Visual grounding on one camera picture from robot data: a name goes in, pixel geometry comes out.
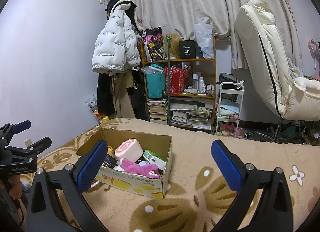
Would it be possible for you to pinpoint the blonde wig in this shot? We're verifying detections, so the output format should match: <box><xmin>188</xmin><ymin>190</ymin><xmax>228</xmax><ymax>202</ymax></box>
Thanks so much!
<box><xmin>161</xmin><ymin>33</ymin><xmax>182</xmax><ymax>60</ymax></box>

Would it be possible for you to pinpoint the black bag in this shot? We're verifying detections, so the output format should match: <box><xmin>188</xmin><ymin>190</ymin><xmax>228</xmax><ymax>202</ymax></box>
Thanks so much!
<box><xmin>219</xmin><ymin>72</ymin><xmax>244</xmax><ymax>90</ymax></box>

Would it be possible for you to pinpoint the white puffer jacket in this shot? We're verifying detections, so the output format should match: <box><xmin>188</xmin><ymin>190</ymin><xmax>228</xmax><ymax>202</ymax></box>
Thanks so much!
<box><xmin>91</xmin><ymin>0</ymin><xmax>142</xmax><ymax>74</ymax></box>

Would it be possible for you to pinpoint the teal shopping bag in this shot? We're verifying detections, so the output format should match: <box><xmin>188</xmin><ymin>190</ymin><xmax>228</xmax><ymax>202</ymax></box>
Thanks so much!
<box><xmin>145</xmin><ymin>64</ymin><xmax>166</xmax><ymax>99</ymax></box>

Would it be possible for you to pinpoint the pink swirl roll plush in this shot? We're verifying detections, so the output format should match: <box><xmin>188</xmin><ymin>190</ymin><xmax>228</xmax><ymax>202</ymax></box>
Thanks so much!
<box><xmin>114</xmin><ymin>138</ymin><xmax>144</xmax><ymax>162</ymax></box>

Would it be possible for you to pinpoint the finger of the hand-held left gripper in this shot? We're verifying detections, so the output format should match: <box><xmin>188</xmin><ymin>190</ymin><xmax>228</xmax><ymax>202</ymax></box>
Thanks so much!
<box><xmin>0</xmin><ymin>120</ymin><xmax>32</xmax><ymax>139</ymax></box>
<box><xmin>26</xmin><ymin>136</ymin><xmax>52</xmax><ymax>159</ymax></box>

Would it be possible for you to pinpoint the green packet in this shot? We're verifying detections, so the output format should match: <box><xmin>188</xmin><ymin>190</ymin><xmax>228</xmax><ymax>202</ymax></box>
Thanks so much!
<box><xmin>143</xmin><ymin>149</ymin><xmax>167</xmax><ymax>170</ymax></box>

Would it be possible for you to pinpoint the green pole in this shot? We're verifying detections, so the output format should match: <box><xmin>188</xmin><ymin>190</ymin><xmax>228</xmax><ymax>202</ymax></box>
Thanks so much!
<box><xmin>165</xmin><ymin>36</ymin><xmax>173</xmax><ymax>125</ymax></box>

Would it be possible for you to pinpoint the black box with white print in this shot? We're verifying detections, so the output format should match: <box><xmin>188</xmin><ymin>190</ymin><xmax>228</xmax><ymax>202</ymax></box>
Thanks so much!
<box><xmin>179</xmin><ymin>39</ymin><xmax>197</xmax><ymax>59</ymax></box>

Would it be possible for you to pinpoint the pink fan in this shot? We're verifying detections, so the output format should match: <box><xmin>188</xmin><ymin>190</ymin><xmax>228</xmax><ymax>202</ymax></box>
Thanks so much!
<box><xmin>307</xmin><ymin>39</ymin><xmax>320</xmax><ymax>80</ymax></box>

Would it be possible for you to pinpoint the red patterned bag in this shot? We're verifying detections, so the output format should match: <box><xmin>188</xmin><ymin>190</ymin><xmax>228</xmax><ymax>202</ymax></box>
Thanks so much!
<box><xmin>164</xmin><ymin>66</ymin><xmax>190</xmax><ymax>95</ymax></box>

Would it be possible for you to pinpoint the black tissue pack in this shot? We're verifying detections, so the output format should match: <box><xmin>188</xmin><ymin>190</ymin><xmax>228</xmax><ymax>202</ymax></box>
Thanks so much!
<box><xmin>100</xmin><ymin>156</ymin><xmax>120</xmax><ymax>170</ymax></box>

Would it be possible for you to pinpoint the cream recliner chair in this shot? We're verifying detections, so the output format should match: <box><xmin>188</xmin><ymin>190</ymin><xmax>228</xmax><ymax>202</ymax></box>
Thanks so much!
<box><xmin>234</xmin><ymin>0</ymin><xmax>320</xmax><ymax>144</ymax></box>

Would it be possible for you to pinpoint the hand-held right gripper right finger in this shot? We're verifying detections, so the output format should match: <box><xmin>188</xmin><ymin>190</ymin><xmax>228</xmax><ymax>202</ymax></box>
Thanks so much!
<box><xmin>211</xmin><ymin>139</ymin><xmax>294</xmax><ymax>232</ymax></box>

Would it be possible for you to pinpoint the brown floral blanket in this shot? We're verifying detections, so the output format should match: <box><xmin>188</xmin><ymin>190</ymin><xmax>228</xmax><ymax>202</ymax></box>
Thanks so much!
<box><xmin>20</xmin><ymin>117</ymin><xmax>320</xmax><ymax>232</ymax></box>

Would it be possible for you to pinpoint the colourful printed bag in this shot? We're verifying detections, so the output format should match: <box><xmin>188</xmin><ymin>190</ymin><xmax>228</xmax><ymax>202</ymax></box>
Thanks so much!
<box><xmin>142</xmin><ymin>27</ymin><xmax>164</xmax><ymax>61</ymax></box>

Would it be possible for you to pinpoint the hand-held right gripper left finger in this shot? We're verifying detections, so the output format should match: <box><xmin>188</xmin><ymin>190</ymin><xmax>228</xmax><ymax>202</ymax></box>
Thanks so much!
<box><xmin>26</xmin><ymin>139</ymin><xmax>108</xmax><ymax>232</ymax></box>

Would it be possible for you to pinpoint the cardboard box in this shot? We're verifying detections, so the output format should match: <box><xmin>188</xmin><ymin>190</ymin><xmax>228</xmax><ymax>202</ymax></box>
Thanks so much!
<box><xmin>76</xmin><ymin>128</ymin><xmax>173</xmax><ymax>199</ymax></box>

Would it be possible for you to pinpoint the neat stack of books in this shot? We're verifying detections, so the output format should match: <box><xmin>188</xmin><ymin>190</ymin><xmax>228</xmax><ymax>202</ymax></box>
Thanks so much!
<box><xmin>147</xmin><ymin>98</ymin><xmax>168</xmax><ymax>125</ymax></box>

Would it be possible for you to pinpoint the clear bag of toys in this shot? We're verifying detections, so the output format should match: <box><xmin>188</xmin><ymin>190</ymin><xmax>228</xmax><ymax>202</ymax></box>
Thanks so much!
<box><xmin>86</xmin><ymin>94</ymin><xmax>109</xmax><ymax>124</ymax></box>

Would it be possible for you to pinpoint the wooden shelf unit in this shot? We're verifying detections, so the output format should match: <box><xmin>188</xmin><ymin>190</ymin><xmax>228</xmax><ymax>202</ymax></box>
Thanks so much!
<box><xmin>141</xmin><ymin>34</ymin><xmax>217</xmax><ymax>135</ymax></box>

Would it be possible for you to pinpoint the white trolley cart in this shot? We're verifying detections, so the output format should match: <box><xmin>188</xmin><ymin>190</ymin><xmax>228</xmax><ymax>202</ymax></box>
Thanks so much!
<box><xmin>214</xmin><ymin>82</ymin><xmax>245</xmax><ymax>136</ymax></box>

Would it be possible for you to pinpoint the black knit hat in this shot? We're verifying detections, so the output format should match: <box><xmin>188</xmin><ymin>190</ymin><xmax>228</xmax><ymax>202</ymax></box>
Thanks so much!
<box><xmin>105</xmin><ymin>0</ymin><xmax>137</xmax><ymax>12</ymax></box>

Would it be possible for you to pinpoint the pink plush bear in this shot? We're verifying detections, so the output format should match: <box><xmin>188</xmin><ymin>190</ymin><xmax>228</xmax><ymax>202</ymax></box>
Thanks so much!
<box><xmin>119</xmin><ymin>157</ymin><xmax>163</xmax><ymax>179</ymax></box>

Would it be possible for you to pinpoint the folded blue towel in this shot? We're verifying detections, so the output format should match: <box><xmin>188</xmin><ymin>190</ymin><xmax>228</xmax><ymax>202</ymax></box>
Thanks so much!
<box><xmin>217</xmin><ymin>99</ymin><xmax>239</xmax><ymax>116</ymax></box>

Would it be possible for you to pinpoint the black hanging coat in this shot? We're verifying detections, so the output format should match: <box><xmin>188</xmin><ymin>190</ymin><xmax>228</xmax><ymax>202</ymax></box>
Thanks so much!
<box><xmin>97</xmin><ymin>72</ymin><xmax>117</xmax><ymax>117</ymax></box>

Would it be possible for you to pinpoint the pink fabric item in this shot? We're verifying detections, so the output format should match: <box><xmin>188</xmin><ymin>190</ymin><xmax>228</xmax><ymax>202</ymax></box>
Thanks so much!
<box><xmin>216</xmin><ymin>122</ymin><xmax>244</xmax><ymax>139</ymax></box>

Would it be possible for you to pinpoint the group of cosmetic bottles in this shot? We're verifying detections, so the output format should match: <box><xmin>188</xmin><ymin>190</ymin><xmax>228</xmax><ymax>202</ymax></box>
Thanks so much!
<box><xmin>191</xmin><ymin>71</ymin><xmax>215</xmax><ymax>95</ymax></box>

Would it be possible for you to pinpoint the person's left hand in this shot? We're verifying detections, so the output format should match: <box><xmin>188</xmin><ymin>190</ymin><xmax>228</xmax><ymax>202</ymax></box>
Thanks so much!
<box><xmin>6</xmin><ymin>175</ymin><xmax>24</xmax><ymax>199</ymax></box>

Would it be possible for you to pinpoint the beige hanging garment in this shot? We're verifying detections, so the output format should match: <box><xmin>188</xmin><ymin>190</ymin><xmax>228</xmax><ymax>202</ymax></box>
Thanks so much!
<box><xmin>110</xmin><ymin>72</ymin><xmax>137</xmax><ymax>119</ymax></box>

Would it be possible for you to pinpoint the messy pile of books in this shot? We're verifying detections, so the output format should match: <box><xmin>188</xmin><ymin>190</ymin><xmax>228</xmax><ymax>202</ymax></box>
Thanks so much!
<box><xmin>170</xmin><ymin>102</ymin><xmax>212</xmax><ymax>130</ymax></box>

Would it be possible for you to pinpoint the white plastic bag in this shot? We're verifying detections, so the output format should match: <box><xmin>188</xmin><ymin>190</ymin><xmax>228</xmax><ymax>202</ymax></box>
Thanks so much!
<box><xmin>193</xmin><ymin>23</ymin><xmax>215</xmax><ymax>59</ymax></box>

